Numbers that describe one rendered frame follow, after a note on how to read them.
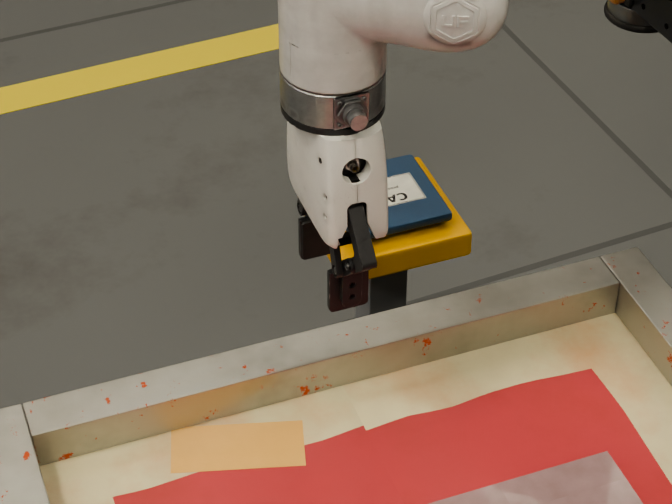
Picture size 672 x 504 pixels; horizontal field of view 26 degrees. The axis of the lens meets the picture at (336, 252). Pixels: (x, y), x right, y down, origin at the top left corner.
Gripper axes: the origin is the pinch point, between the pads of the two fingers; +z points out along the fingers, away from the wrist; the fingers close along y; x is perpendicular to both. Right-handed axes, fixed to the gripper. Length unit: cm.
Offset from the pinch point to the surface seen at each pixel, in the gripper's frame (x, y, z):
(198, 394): 12.0, -1.9, 8.5
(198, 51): -40, 197, 107
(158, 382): 14.6, 0.3, 8.3
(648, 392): -23.4, -11.5, 11.7
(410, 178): -15.4, 20.2, 10.2
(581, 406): -17.5, -11.0, 11.7
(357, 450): 1.3, -9.0, 11.8
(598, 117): -114, 142, 107
